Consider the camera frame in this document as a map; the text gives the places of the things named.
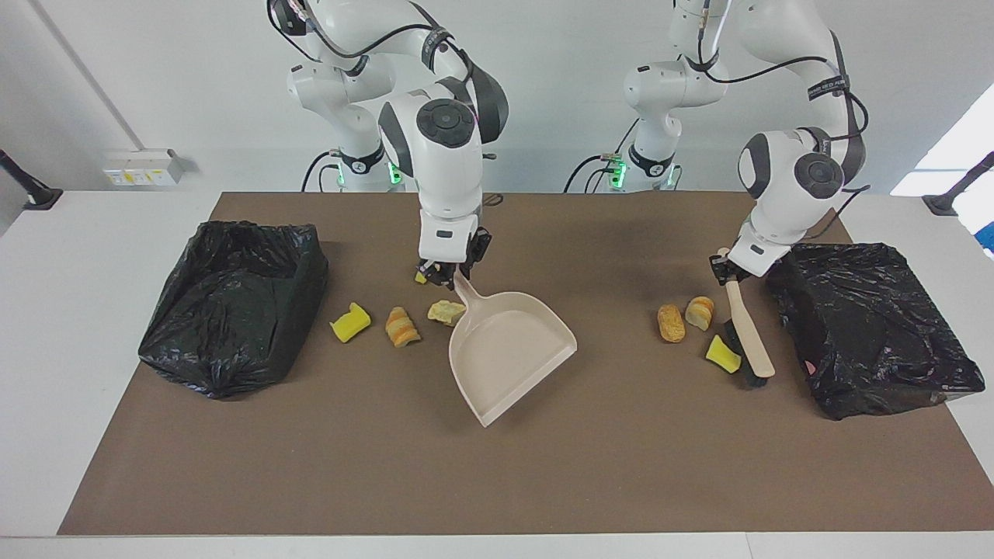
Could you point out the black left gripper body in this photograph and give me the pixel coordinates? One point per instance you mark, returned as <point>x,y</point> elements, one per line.
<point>738,272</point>

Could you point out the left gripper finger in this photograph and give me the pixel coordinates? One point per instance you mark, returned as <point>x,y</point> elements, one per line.
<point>730,280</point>
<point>715,265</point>

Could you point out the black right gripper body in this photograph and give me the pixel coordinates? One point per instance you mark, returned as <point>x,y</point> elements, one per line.
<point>477,247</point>

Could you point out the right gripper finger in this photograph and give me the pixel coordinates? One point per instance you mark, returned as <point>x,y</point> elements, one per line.
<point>450,276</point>
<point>431,276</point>

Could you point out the striped toy croissant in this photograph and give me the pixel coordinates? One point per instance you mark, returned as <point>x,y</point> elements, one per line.
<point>700,313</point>
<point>401,328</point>

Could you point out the beige brush with black bristles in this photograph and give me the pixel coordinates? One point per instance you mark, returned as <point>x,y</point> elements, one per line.
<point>749,330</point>

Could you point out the brown toy bread roll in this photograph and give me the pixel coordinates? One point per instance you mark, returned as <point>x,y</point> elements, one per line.
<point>671,324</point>

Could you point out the yellow sponge piece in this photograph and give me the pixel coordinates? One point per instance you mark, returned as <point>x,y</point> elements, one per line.
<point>349,324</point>
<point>721,353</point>

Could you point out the beige plastic dustpan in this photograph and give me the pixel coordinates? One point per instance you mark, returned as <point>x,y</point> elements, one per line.
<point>505,349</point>

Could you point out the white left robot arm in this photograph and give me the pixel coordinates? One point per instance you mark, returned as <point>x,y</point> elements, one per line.
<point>792,175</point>

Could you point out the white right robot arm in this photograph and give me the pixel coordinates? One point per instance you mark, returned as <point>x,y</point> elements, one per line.
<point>443,155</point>

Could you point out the black-bagged trash bin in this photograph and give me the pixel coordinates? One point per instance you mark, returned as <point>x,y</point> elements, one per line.
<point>225,326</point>
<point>870,334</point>

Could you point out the yellow and green sponge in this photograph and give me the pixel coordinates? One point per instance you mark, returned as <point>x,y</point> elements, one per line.
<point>420,277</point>

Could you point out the brown table mat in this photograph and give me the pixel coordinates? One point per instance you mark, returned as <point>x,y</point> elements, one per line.
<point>497,481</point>

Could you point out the black pole stand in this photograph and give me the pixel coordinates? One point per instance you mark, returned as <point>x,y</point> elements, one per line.
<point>941,205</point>
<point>43,199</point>

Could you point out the blue plastic object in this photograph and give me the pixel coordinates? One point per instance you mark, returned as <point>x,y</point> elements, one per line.
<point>988,239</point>

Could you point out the white wall socket box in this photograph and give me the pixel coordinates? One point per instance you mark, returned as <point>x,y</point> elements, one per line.
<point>144,167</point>

